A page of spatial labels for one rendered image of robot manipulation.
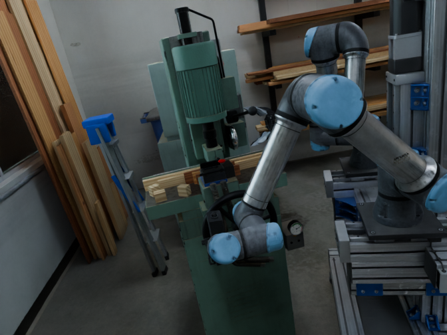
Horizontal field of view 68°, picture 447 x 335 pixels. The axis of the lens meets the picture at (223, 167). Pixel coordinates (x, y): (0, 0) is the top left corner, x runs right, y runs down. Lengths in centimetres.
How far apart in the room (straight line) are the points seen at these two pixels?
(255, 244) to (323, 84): 42
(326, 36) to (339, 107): 70
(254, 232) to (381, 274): 57
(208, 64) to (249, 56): 247
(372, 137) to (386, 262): 53
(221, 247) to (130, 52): 319
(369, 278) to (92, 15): 345
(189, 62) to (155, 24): 247
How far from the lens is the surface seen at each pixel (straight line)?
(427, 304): 169
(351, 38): 144
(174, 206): 137
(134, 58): 383
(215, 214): 105
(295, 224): 149
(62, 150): 268
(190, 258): 150
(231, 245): 84
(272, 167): 94
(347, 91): 80
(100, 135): 217
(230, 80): 164
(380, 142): 90
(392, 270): 130
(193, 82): 136
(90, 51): 393
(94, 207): 284
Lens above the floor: 145
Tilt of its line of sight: 20 degrees down
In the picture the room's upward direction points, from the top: 10 degrees counter-clockwise
